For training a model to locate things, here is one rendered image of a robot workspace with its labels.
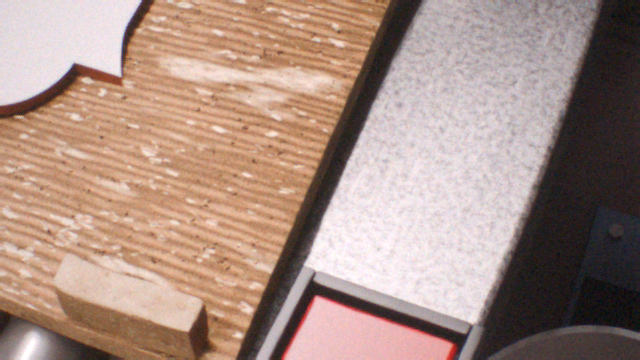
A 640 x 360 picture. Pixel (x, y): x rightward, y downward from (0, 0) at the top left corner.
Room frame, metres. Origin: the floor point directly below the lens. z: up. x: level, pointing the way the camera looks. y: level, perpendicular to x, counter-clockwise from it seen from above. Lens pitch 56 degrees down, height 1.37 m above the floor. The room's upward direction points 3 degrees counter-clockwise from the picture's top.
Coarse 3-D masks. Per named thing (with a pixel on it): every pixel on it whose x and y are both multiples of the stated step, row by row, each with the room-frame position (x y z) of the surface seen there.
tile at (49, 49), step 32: (0, 0) 0.40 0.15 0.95; (32, 0) 0.39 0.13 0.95; (64, 0) 0.39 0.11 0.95; (96, 0) 0.39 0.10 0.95; (128, 0) 0.39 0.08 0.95; (0, 32) 0.38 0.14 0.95; (32, 32) 0.37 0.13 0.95; (64, 32) 0.37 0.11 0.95; (96, 32) 0.37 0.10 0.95; (128, 32) 0.38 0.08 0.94; (0, 64) 0.36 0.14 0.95; (32, 64) 0.36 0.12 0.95; (64, 64) 0.35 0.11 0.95; (96, 64) 0.35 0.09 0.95; (0, 96) 0.34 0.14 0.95; (32, 96) 0.34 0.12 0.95
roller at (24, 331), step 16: (16, 320) 0.24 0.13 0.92; (0, 336) 0.24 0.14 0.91; (16, 336) 0.24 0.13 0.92; (32, 336) 0.23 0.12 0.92; (48, 336) 0.24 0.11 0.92; (64, 336) 0.24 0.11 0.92; (0, 352) 0.23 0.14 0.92; (16, 352) 0.23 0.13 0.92; (32, 352) 0.23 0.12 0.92; (48, 352) 0.23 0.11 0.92; (64, 352) 0.23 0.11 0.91; (80, 352) 0.23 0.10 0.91; (96, 352) 0.24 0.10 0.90
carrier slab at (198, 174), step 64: (192, 0) 0.39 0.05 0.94; (256, 0) 0.39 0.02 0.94; (320, 0) 0.39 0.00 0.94; (384, 0) 0.39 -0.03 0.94; (128, 64) 0.36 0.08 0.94; (192, 64) 0.36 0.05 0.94; (256, 64) 0.35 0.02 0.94; (320, 64) 0.35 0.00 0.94; (0, 128) 0.33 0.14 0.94; (64, 128) 0.33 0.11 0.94; (128, 128) 0.32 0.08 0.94; (192, 128) 0.32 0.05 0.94; (256, 128) 0.32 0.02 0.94; (320, 128) 0.32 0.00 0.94; (0, 192) 0.30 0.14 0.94; (64, 192) 0.29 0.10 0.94; (128, 192) 0.29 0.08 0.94; (192, 192) 0.29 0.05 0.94; (256, 192) 0.29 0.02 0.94; (0, 256) 0.26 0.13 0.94; (128, 256) 0.26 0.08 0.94; (192, 256) 0.26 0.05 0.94; (256, 256) 0.26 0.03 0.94; (64, 320) 0.23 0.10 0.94; (256, 320) 0.24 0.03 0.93
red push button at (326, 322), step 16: (320, 304) 0.24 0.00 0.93; (336, 304) 0.24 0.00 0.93; (304, 320) 0.24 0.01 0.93; (320, 320) 0.24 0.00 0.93; (336, 320) 0.24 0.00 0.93; (352, 320) 0.23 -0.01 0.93; (368, 320) 0.23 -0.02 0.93; (384, 320) 0.23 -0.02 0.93; (304, 336) 0.23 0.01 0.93; (320, 336) 0.23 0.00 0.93; (336, 336) 0.23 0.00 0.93; (352, 336) 0.23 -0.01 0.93; (368, 336) 0.23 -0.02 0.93; (384, 336) 0.23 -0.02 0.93; (400, 336) 0.23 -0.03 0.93; (416, 336) 0.23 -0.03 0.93; (432, 336) 0.23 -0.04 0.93; (288, 352) 0.22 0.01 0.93; (304, 352) 0.22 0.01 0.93; (320, 352) 0.22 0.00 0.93; (336, 352) 0.22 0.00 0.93; (352, 352) 0.22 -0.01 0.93; (368, 352) 0.22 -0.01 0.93; (384, 352) 0.22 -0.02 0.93; (400, 352) 0.22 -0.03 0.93; (416, 352) 0.22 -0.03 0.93; (432, 352) 0.22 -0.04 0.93; (448, 352) 0.22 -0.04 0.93
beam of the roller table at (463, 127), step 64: (448, 0) 0.41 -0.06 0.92; (512, 0) 0.41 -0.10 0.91; (576, 0) 0.41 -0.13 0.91; (448, 64) 0.37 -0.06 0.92; (512, 64) 0.37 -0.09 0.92; (576, 64) 0.37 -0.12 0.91; (384, 128) 0.33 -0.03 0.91; (448, 128) 0.33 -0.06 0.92; (512, 128) 0.33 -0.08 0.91; (384, 192) 0.30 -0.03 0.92; (448, 192) 0.30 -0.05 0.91; (512, 192) 0.30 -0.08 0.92; (320, 256) 0.27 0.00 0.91; (384, 256) 0.27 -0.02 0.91; (448, 256) 0.27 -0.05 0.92; (512, 256) 0.27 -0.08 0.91
